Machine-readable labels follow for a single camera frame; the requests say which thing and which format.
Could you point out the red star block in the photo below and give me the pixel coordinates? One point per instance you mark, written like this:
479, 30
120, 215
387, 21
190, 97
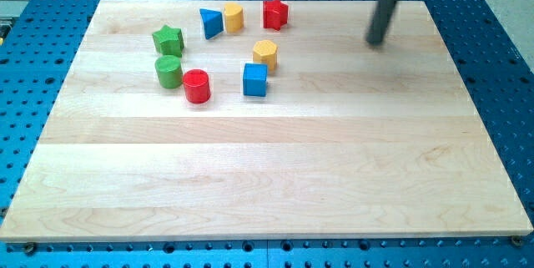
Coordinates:
275, 14

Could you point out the yellow heart block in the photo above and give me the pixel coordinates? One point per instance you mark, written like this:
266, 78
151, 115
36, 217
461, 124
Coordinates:
233, 17

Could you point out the green star block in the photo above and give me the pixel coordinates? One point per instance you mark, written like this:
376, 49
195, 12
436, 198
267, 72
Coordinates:
169, 41

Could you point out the blue cube block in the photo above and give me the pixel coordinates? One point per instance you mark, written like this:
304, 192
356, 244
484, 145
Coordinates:
255, 79

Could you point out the yellow hexagon block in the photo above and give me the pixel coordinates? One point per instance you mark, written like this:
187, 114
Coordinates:
265, 51

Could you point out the red cylinder block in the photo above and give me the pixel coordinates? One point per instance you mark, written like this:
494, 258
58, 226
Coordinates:
196, 86

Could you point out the wooden board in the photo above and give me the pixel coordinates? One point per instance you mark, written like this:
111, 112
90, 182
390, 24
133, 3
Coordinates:
349, 141

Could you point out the green cylinder block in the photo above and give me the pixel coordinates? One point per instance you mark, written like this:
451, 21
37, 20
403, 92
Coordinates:
169, 71

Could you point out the blue triangle block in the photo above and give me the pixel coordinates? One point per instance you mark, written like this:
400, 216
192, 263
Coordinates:
212, 22

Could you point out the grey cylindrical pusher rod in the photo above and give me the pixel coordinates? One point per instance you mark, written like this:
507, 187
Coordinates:
380, 22

